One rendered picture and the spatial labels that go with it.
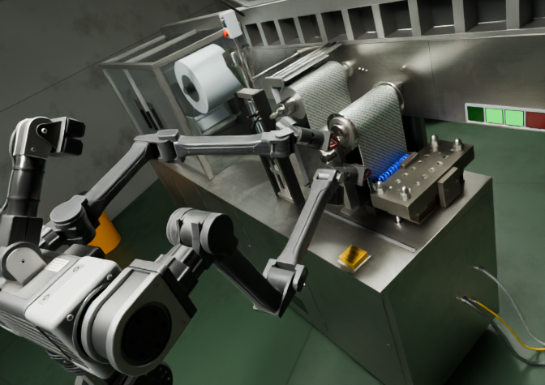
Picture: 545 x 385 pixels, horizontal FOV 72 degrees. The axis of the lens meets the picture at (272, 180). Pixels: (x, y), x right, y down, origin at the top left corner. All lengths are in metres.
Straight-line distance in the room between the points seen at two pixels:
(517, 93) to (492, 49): 0.15
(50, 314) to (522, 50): 1.27
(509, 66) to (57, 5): 4.13
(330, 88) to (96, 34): 3.57
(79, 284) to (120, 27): 4.43
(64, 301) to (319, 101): 1.14
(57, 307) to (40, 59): 3.84
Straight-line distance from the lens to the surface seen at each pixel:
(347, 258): 1.34
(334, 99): 1.58
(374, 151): 1.43
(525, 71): 1.33
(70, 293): 0.69
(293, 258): 1.04
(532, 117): 1.38
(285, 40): 1.99
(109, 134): 4.62
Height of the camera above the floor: 1.86
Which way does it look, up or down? 30 degrees down
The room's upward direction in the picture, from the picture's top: 22 degrees counter-clockwise
